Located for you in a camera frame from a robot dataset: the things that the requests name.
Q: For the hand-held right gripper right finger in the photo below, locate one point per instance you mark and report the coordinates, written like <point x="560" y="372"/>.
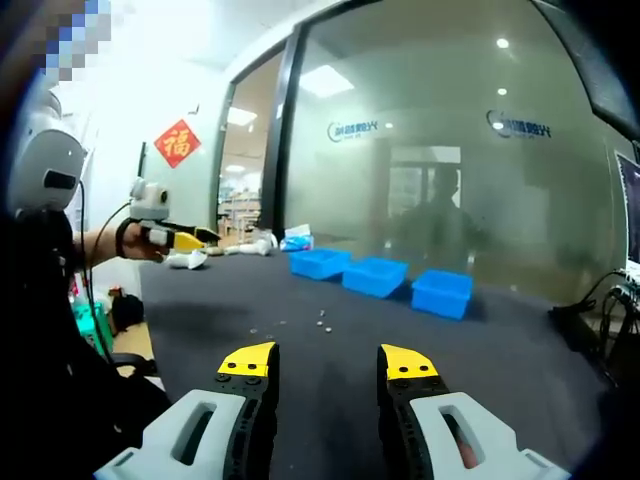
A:
<point x="485" y="440"/>

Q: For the person's left hand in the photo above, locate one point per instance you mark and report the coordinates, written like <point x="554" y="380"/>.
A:
<point x="137" y="247"/>

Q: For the green plastic basket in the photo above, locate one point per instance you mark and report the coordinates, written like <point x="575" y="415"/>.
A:
<point x="90" y="325"/>

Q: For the blue white tissue pack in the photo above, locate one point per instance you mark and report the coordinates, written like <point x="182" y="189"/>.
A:
<point x="297" y="242"/>

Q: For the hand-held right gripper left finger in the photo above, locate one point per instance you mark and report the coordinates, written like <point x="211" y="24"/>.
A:
<point x="175" y="435"/>

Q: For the person's black shirt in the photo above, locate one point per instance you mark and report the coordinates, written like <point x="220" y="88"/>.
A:
<point x="50" y="350"/>

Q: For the black chair armrest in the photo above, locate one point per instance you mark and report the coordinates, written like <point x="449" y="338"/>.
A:
<point x="132" y="361"/>

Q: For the small tan object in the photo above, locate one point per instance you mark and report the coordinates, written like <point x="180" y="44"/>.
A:
<point x="214" y="250"/>

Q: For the blue plastic bin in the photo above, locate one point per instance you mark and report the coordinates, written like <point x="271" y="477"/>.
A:
<point x="320" y="264"/>
<point x="442" y="297"/>
<point x="375" y="280"/>

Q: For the white bundled objects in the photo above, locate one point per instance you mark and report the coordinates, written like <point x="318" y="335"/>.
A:
<point x="252" y="246"/>

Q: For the large black wall monitor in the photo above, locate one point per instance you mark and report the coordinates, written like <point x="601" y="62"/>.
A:
<point x="605" y="75"/>

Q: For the grey white chest device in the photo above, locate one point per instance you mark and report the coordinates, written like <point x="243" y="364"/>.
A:
<point x="45" y="170"/>

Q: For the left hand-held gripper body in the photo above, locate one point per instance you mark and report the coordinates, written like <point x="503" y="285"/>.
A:
<point x="150" y="202"/>

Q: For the screws nuts and washers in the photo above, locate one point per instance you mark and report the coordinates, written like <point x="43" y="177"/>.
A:
<point x="328" y="329"/>

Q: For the black bag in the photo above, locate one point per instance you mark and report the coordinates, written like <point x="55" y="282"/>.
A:
<point x="127" y="315"/>

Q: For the red diamond wall decoration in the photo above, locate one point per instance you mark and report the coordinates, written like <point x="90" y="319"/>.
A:
<point x="176" y="144"/>

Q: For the white crumpled cloth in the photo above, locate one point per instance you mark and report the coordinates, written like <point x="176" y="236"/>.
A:
<point x="186" y="260"/>

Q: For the open laptop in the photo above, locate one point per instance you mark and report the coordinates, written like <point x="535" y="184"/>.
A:
<point x="631" y="210"/>

